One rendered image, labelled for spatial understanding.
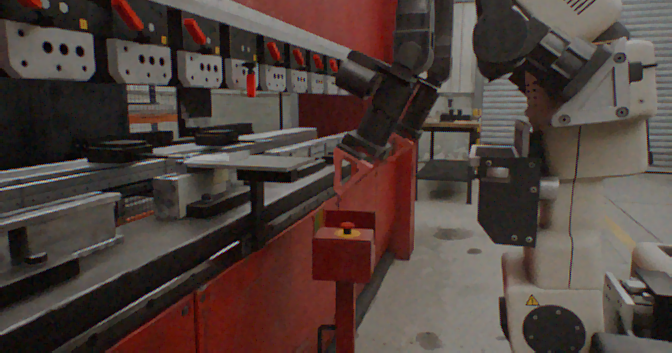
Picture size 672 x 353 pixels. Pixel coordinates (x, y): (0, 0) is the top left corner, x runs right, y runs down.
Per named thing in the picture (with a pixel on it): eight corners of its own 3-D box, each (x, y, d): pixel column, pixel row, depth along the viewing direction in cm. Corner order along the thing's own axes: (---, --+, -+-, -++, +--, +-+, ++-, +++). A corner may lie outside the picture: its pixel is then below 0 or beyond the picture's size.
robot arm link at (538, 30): (560, 34, 63) (554, 39, 68) (500, -7, 65) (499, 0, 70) (514, 88, 66) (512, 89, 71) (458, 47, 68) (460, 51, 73)
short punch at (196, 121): (189, 127, 108) (187, 87, 106) (182, 127, 108) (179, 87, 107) (212, 125, 117) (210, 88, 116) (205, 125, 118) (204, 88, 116)
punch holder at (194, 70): (186, 86, 101) (182, 9, 98) (155, 86, 103) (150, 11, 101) (222, 88, 115) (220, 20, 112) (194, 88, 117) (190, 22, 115)
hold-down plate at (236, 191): (205, 218, 103) (205, 206, 103) (185, 217, 105) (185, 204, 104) (264, 193, 131) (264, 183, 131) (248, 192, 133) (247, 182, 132)
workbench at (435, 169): (475, 205, 494) (482, 66, 472) (407, 200, 518) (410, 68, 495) (478, 179, 663) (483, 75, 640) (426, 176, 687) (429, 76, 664)
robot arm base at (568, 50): (616, 49, 59) (595, 57, 70) (564, 13, 60) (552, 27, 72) (567, 102, 62) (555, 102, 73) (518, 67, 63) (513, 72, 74)
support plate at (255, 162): (287, 171, 97) (286, 167, 97) (183, 166, 105) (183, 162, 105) (315, 161, 114) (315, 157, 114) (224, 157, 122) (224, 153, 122)
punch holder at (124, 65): (119, 82, 82) (111, -14, 79) (81, 83, 84) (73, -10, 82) (172, 85, 96) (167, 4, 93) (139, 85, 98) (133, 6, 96)
